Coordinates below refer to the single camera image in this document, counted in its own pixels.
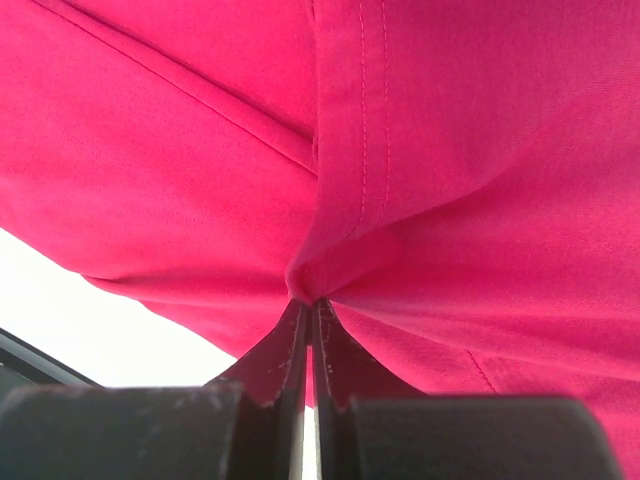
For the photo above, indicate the pink t shirt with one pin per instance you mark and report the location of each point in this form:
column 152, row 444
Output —
column 459, row 178

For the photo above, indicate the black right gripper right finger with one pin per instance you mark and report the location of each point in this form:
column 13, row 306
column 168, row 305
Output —
column 355, row 399

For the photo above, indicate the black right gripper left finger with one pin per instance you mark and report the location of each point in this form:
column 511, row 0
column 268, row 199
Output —
column 268, row 436

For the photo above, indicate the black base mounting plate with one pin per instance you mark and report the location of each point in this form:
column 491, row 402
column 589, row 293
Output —
column 23, row 365

